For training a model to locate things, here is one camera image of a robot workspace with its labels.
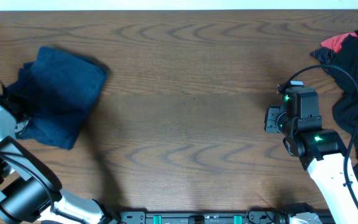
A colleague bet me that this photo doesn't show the dark blue shorts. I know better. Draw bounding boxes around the dark blue shorts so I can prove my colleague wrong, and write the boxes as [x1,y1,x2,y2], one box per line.
[7,46,111,150]

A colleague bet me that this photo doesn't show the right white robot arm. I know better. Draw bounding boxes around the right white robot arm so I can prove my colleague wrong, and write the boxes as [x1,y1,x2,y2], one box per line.
[264,81,358,223]

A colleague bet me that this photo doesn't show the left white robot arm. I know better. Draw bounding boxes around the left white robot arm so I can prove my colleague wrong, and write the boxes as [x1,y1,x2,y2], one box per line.
[0,94,119,223]

